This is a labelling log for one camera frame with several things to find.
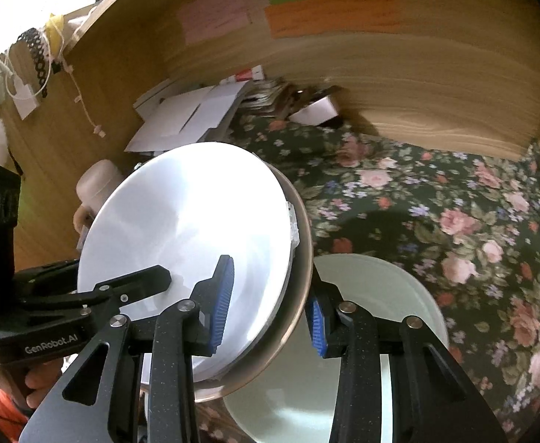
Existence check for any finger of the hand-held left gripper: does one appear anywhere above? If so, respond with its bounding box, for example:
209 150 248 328
14 260 82 293
69 264 173 315

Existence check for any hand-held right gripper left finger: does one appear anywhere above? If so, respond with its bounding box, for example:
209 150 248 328
18 255 236 443

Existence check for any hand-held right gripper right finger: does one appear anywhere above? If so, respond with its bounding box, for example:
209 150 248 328
304 270 511 443

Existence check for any mint green plate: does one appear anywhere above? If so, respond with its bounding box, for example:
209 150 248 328
224 255 451 443

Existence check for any white plate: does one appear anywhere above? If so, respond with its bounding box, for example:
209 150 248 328
77 142 297 381

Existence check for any person's left hand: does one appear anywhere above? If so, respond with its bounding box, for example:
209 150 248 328
0 357 65 415

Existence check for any white charger plug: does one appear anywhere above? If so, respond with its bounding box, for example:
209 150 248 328
14 78 38 121

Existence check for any floral tablecloth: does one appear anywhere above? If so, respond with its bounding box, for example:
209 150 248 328
196 111 540 443

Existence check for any stack of white papers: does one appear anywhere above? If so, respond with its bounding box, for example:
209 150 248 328
124 78 249 153

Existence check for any brown braided headband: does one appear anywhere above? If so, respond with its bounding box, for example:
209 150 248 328
18 28 52 100

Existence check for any yellow object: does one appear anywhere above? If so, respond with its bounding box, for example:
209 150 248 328
44 14 66 56

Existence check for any stack of printed cards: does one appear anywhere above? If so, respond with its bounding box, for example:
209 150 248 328
242 78 298 111

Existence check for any small white box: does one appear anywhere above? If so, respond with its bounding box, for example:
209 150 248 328
293 95 341 124

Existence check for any red and white tube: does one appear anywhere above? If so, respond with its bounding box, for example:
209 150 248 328
233 67 266 83

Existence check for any wooden desk hutch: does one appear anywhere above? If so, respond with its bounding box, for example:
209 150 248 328
0 0 540 443

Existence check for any pink sticky note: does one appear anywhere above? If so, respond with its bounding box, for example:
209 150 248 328
178 0 251 46

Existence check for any orange sticky note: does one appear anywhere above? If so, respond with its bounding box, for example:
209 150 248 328
264 0 402 38

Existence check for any white cable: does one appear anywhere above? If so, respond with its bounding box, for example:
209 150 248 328
0 23 107 138

